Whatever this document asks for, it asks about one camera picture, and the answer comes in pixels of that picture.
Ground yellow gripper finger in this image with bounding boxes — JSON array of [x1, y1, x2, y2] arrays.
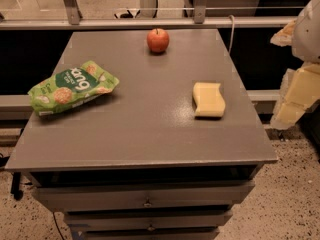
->
[[270, 20, 296, 47], [270, 63, 320, 130]]

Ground yellow sponge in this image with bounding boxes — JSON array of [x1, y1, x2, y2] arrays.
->
[[193, 82, 226, 118]]

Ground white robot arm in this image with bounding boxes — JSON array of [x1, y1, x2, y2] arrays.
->
[[270, 0, 320, 130]]

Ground red apple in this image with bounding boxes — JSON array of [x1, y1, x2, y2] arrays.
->
[[147, 28, 170, 53]]

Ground grey metal railing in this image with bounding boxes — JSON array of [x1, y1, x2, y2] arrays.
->
[[0, 0, 310, 30]]

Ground grey drawer cabinet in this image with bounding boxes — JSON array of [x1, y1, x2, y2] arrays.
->
[[7, 30, 277, 240]]

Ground green snack bag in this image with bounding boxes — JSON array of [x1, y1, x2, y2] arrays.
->
[[28, 61, 119, 116]]

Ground white hanging cable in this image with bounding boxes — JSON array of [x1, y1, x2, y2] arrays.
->
[[227, 14, 236, 56]]

